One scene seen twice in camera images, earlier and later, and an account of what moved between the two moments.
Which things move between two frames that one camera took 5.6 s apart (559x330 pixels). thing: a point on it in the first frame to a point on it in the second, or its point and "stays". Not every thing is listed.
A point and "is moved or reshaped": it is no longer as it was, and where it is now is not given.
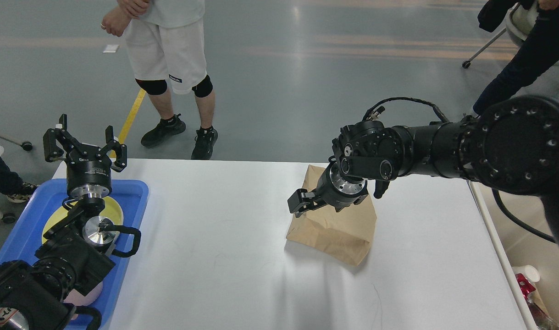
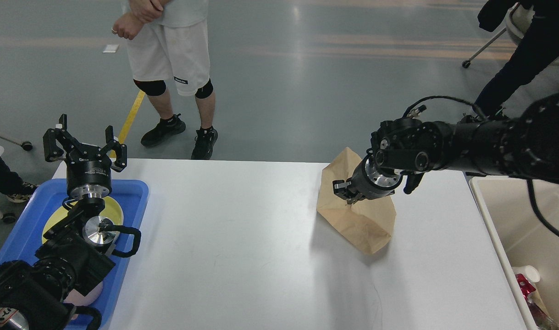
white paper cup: x=530 y=272 stays
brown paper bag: x=347 y=233 is moved or reshaped
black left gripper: x=88 y=171 stays
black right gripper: x=334 y=189 to x=368 y=181
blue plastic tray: x=25 y=236 stays
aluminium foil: x=542 y=319 stays
